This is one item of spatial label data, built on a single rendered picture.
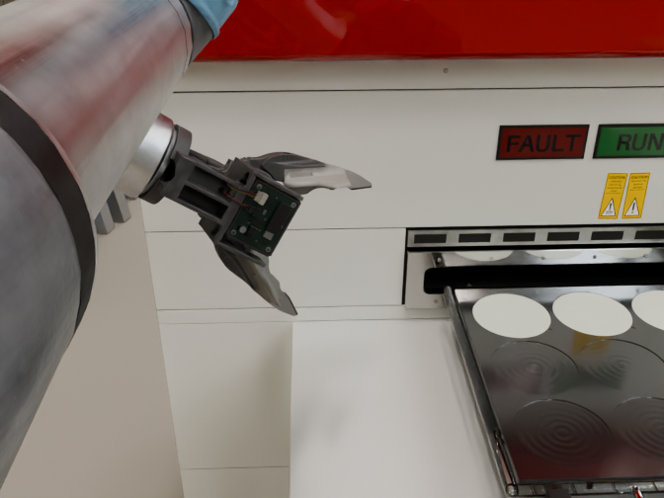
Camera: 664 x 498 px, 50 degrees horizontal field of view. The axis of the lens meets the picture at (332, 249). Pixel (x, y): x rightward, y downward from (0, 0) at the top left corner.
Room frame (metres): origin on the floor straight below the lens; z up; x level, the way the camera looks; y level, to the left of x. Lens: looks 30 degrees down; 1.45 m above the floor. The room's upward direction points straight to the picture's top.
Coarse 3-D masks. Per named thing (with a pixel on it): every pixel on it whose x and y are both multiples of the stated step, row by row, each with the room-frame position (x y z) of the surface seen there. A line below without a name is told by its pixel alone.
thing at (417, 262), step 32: (416, 256) 0.87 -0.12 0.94; (448, 256) 0.87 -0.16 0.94; (480, 256) 0.88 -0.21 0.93; (512, 256) 0.88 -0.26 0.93; (544, 256) 0.88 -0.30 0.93; (576, 256) 0.88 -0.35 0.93; (608, 256) 0.88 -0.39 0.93; (640, 256) 0.88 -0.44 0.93; (416, 288) 0.87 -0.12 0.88; (480, 288) 0.89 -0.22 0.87; (512, 288) 0.89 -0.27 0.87
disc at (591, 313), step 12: (564, 300) 0.81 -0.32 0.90; (576, 300) 0.81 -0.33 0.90; (588, 300) 0.81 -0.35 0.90; (600, 300) 0.81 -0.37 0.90; (612, 300) 0.81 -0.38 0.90; (564, 312) 0.79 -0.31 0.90; (576, 312) 0.79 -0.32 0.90; (588, 312) 0.79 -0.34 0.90; (600, 312) 0.79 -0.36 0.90; (612, 312) 0.79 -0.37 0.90; (624, 312) 0.79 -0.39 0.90; (576, 324) 0.76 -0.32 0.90; (588, 324) 0.76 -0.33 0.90; (600, 324) 0.76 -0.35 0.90; (612, 324) 0.76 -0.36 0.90; (624, 324) 0.76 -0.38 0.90
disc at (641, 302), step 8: (640, 296) 0.82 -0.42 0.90; (648, 296) 0.82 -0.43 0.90; (656, 296) 0.82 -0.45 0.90; (632, 304) 0.80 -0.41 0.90; (640, 304) 0.80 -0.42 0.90; (648, 304) 0.80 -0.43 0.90; (656, 304) 0.80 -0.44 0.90; (640, 312) 0.79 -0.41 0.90; (648, 312) 0.79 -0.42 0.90; (656, 312) 0.79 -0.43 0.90; (648, 320) 0.77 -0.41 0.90; (656, 320) 0.77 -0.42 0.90
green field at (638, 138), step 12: (612, 132) 0.89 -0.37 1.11; (624, 132) 0.89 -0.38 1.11; (636, 132) 0.89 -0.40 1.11; (648, 132) 0.89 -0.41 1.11; (660, 132) 0.89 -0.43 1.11; (600, 144) 0.89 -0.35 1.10; (612, 144) 0.89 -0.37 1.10; (624, 144) 0.89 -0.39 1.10; (636, 144) 0.89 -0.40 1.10; (648, 144) 0.89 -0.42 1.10; (660, 144) 0.89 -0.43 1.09
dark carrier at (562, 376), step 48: (528, 288) 0.85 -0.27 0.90; (576, 288) 0.85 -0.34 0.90; (624, 288) 0.85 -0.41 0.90; (480, 336) 0.73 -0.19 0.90; (576, 336) 0.73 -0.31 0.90; (624, 336) 0.73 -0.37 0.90; (528, 384) 0.64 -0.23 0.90; (576, 384) 0.64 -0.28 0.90; (624, 384) 0.64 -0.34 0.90; (528, 432) 0.57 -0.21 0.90; (576, 432) 0.57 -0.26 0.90; (624, 432) 0.57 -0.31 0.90; (528, 480) 0.50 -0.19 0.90; (576, 480) 0.50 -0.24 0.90
